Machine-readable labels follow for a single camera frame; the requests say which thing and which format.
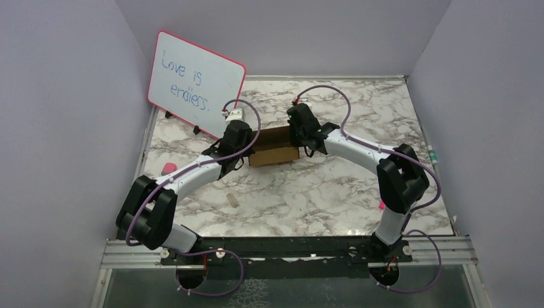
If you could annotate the brown cardboard box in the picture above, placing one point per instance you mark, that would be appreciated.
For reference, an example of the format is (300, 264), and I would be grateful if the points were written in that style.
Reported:
(273, 146)

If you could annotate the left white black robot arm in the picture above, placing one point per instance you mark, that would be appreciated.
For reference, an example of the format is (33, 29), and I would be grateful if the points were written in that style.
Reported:
(147, 214)

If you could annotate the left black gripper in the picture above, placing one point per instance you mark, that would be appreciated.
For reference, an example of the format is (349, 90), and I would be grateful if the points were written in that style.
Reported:
(248, 140)

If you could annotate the pink eraser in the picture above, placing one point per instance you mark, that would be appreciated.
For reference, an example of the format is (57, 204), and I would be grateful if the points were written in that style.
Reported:
(168, 168)

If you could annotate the white board with pink frame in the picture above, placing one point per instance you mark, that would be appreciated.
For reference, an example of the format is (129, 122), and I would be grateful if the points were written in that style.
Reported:
(193, 83)

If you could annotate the green capped marker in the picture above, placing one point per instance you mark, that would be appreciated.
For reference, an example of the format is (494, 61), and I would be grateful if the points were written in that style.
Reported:
(432, 155)

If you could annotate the small cork stopper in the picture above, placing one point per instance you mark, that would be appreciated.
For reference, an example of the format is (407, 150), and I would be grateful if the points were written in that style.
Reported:
(232, 200)

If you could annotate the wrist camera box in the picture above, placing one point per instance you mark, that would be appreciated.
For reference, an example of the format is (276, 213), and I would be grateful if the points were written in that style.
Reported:
(304, 102)
(236, 114)

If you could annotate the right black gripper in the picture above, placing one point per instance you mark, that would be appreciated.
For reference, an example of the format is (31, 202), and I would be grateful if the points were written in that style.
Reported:
(294, 141)

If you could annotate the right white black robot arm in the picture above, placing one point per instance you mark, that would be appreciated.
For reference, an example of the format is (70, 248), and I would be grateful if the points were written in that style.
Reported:
(401, 180)

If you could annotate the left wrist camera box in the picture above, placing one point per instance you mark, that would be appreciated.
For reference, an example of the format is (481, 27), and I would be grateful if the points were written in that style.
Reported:
(236, 114)

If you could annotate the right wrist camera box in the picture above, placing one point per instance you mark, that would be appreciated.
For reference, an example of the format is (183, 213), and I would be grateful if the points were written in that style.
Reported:
(304, 102)

